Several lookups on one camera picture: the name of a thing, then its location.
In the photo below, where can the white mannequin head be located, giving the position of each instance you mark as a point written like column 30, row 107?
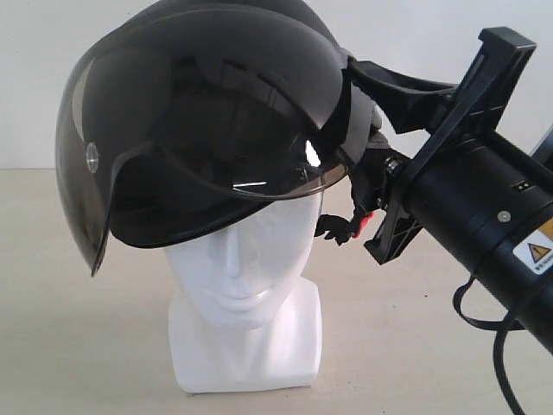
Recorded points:
column 245, row 318

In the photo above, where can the black helmet with tinted visor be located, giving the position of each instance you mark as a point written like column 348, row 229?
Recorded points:
column 194, row 115

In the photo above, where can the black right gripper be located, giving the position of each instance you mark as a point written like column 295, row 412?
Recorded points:
column 449, row 113

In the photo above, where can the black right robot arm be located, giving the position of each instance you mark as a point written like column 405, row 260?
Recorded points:
column 483, row 199

